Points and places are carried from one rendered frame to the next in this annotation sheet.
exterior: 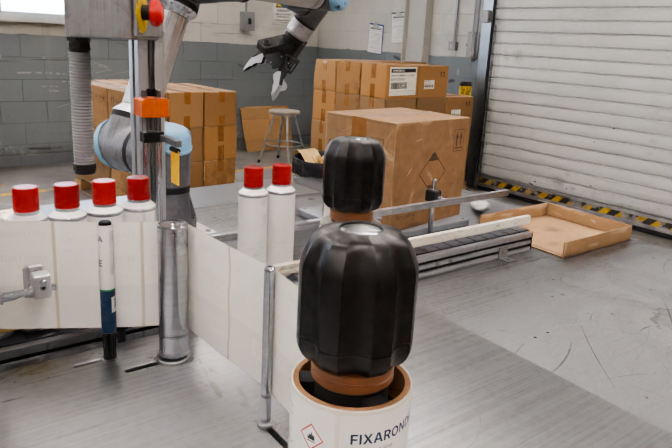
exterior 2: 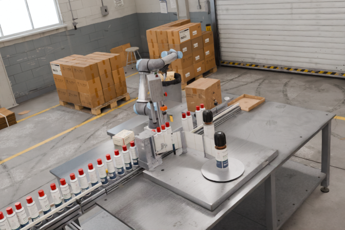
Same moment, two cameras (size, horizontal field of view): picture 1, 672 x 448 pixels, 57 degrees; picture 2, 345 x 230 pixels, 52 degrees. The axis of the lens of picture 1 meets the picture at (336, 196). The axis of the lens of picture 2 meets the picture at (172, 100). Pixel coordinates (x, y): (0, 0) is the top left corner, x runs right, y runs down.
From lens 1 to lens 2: 203 cm
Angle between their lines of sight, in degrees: 8
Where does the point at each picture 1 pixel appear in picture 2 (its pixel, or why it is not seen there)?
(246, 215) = (184, 123)
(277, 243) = (190, 127)
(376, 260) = (222, 135)
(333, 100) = (157, 46)
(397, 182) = (206, 102)
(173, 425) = (192, 160)
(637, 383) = (261, 137)
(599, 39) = (257, 0)
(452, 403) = (230, 148)
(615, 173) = (273, 52)
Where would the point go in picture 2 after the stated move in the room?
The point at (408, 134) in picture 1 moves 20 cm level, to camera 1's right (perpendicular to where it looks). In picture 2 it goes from (207, 90) to (227, 87)
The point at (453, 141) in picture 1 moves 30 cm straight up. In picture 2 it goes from (217, 87) to (214, 58)
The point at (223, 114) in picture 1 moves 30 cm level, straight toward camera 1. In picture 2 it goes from (117, 64) to (120, 68)
